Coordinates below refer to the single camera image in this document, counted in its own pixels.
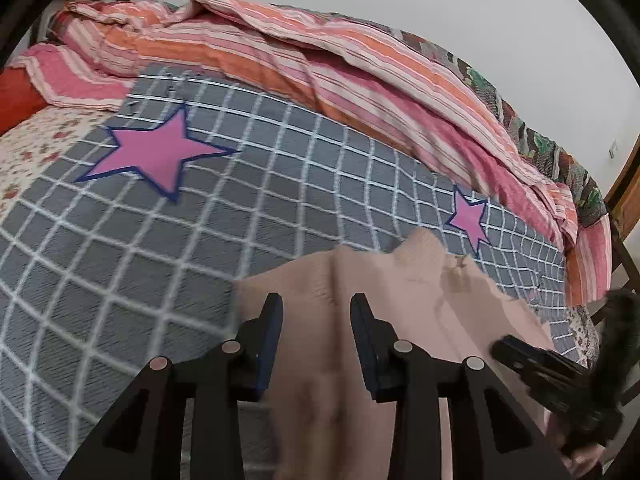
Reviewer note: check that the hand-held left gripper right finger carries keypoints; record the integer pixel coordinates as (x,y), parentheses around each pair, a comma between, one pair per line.
(365,355)

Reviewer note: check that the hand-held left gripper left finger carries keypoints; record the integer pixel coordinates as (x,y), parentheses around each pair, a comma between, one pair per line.
(267,350)

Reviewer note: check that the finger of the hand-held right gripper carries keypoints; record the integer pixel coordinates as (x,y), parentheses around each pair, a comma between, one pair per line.
(515,352)

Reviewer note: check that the pink ribbed sweater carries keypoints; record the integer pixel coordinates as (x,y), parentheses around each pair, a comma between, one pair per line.
(325,310)

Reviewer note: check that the dark wooden footboard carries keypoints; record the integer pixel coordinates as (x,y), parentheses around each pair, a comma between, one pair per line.
(627,265)

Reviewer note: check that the grey checked star blanket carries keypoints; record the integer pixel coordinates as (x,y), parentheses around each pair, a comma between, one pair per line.
(150,270)

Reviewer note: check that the wooden door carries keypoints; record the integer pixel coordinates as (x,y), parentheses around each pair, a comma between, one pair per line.
(627,200)

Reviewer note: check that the dark floral quilt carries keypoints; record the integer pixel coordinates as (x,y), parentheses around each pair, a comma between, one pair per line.
(545,150)

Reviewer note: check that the pink orange striped quilt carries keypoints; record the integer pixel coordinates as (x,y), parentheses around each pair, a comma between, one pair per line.
(310,70)

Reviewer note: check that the floral bed sheet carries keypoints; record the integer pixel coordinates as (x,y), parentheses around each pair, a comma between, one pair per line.
(45,135)

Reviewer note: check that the red pillow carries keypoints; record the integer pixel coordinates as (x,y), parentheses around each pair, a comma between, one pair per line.
(17,97)

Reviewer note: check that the white wall switch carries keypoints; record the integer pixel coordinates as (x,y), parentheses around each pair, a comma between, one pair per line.
(612,149)

